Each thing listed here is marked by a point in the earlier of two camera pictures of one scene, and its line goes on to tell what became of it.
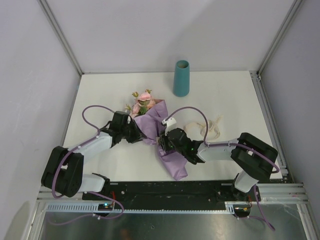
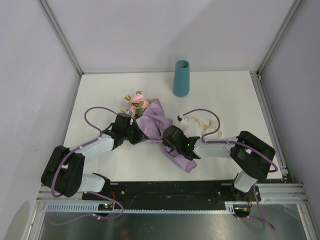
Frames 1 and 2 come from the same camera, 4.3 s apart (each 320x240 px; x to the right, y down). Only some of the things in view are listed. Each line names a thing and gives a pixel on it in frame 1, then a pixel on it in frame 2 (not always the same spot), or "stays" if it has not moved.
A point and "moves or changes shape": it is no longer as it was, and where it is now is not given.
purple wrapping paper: [149, 125] moves or changes shape
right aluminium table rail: [281, 158] stays
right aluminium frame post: [286, 26] stays
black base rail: [146, 195] stays
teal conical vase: [181, 79] stays
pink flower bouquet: [143, 102] moves or changes shape
